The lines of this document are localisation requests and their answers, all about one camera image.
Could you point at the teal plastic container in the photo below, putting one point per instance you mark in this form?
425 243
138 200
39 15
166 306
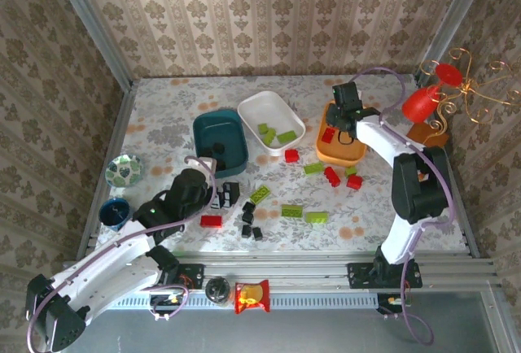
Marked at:
228 133

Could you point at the aluminium corner post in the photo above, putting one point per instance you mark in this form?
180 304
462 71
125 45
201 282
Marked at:
458 11
93 23

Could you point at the green long lego brick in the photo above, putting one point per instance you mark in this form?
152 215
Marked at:
260 194
316 217
269 136
313 168
286 137
292 210

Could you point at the green small lego brick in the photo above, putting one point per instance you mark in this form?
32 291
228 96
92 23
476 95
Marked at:
263 128
351 171

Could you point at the aluminium left corner post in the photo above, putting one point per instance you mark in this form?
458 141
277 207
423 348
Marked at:
93 23

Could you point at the black lego brick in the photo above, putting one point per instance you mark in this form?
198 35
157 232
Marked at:
246 231
221 164
208 152
247 217
248 207
257 233
218 147

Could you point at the red plastic goblet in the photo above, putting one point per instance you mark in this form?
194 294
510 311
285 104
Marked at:
419 105

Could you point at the aluminium left side rail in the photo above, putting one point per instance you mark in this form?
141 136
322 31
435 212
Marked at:
118 125

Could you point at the dark blue cup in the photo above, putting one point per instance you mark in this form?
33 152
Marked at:
115 214

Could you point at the red snack bag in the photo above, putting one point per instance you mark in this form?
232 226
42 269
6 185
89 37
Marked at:
252 296

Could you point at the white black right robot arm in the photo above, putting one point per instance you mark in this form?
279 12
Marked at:
419 190

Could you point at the red long lego brick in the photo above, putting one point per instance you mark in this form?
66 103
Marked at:
327 135
331 176
211 221

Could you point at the green leaf pattern bowl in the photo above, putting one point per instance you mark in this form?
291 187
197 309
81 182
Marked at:
124 170

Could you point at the red square lego brick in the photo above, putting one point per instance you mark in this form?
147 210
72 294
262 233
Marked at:
291 155
354 181

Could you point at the aluminium right corner post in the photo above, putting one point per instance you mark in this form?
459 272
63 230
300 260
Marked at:
458 11

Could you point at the white plastic container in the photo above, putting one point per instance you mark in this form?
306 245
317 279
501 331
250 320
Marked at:
272 111

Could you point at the orange plastic container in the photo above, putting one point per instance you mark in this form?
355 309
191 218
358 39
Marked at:
342 151

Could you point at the grey metal tray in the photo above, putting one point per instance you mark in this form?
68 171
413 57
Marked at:
285 332

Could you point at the aluminium front rail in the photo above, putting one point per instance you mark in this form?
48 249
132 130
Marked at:
285 267

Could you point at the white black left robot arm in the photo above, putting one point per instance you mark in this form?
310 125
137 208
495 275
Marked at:
102 275

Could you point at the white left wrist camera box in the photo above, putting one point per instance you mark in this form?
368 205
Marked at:
207 164

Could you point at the brown wooden board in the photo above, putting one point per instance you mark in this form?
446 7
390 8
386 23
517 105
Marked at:
427 135

